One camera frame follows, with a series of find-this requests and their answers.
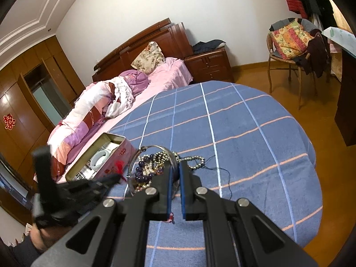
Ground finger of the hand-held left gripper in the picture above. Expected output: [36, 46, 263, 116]
[83, 173, 123, 191]
[79, 186, 113, 210]

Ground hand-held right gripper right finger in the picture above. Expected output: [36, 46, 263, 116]
[179, 160, 320, 267]

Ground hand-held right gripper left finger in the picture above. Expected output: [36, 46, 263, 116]
[29, 158, 175, 267]

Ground white jade bangle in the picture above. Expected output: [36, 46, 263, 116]
[88, 150, 111, 169]

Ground pink metal tin box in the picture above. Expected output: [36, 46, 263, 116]
[65, 133, 139, 186]

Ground pearl bead necklace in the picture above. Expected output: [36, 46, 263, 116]
[133, 150, 179, 193]

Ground purple bead bracelet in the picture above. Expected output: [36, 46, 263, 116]
[135, 153, 168, 184]

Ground metallic bead bracelet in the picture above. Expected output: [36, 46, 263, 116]
[178, 156, 207, 171]

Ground person's left forearm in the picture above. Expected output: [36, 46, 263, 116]
[28, 222, 57, 258]

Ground black thread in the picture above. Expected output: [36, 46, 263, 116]
[200, 147, 233, 201]

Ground pink patchwork quilt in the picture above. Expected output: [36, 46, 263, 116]
[47, 81, 123, 173]

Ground red paper decoration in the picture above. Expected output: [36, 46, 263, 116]
[3, 113, 15, 131]

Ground white floral cloth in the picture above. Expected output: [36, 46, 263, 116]
[104, 76, 137, 118]

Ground blue plaid blanket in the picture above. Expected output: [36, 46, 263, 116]
[107, 81, 324, 267]

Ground wooden wardrobe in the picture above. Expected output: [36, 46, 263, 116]
[0, 35, 85, 212]

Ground purple garment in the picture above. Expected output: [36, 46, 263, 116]
[118, 69, 151, 98]

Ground bed with pink sheet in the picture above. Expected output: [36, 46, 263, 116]
[33, 57, 194, 184]

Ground floral pillow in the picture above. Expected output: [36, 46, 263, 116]
[131, 42, 167, 74]

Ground wooden nightstand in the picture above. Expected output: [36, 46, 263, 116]
[184, 47, 235, 84]

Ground wooden bed headboard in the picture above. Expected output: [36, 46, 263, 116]
[92, 18, 193, 83]

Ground dark folded clothes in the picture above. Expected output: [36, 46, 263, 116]
[192, 39, 227, 55]

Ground wooden chair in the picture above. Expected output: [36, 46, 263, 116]
[266, 19, 332, 111]

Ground colourful patterned cushion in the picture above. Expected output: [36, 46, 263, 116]
[269, 19, 315, 60]

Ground dark brown garment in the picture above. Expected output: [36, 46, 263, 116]
[294, 28, 332, 79]

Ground pale green-spotted desk cover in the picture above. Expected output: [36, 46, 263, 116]
[322, 26, 356, 54]

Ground red hanging jacket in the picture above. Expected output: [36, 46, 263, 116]
[284, 0, 310, 19]

